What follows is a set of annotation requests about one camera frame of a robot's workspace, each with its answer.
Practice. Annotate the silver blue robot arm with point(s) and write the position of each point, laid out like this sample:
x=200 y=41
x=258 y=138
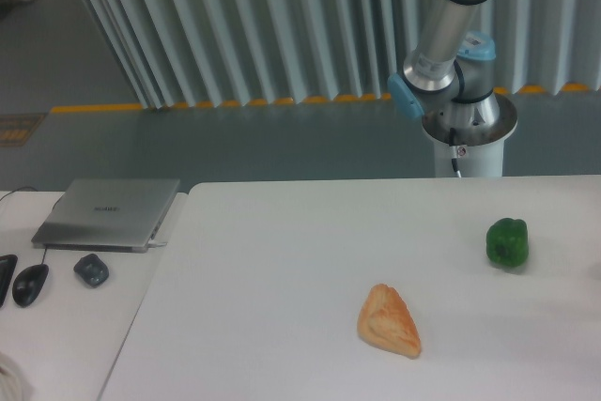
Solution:
x=425 y=81

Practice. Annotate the golden triangular pastry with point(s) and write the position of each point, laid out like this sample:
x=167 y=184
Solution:
x=385 y=322

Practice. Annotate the corrugated grey folding screen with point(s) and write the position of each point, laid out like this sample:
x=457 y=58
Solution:
x=221 y=51

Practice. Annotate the silver closed laptop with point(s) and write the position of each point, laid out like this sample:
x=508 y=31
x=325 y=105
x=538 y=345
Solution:
x=112 y=214

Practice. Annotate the green bell pepper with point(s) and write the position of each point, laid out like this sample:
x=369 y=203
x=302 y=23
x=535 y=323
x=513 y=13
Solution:
x=507 y=242

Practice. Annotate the dark grey small controller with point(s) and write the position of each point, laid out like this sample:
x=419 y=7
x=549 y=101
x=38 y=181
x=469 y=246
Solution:
x=92 y=270

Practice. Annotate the black computer mouse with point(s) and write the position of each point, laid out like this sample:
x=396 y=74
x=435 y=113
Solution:
x=28 y=284

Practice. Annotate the black keyboard edge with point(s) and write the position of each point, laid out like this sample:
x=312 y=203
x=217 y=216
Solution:
x=8 y=265

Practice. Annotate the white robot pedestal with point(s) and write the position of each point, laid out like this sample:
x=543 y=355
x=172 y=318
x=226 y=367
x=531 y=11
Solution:
x=468 y=139

